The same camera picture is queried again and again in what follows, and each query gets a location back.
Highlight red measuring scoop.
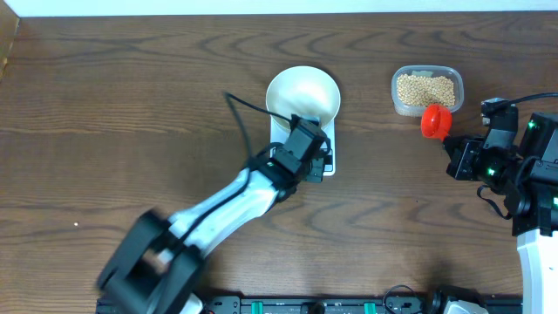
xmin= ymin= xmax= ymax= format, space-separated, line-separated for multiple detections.
xmin=420 ymin=104 xmax=453 ymax=141

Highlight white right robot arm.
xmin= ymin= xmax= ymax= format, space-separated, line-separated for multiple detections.
xmin=443 ymin=113 xmax=557 ymax=313

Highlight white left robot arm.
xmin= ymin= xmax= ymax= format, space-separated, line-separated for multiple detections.
xmin=97 ymin=143 xmax=328 ymax=313

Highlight white digital kitchen scale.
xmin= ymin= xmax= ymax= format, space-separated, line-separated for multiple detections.
xmin=270 ymin=117 xmax=337 ymax=177

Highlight beige bowl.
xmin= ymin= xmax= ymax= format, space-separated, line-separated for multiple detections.
xmin=265 ymin=65 xmax=341 ymax=129

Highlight soybeans in container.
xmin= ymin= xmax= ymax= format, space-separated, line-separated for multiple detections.
xmin=396 ymin=74 xmax=456 ymax=107

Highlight clear plastic container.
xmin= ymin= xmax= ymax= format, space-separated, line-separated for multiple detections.
xmin=391 ymin=65 xmax=465 ymax=118

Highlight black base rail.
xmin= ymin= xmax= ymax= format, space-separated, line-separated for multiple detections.
xmin=201 ymin=285 xmax=531 ymax=314

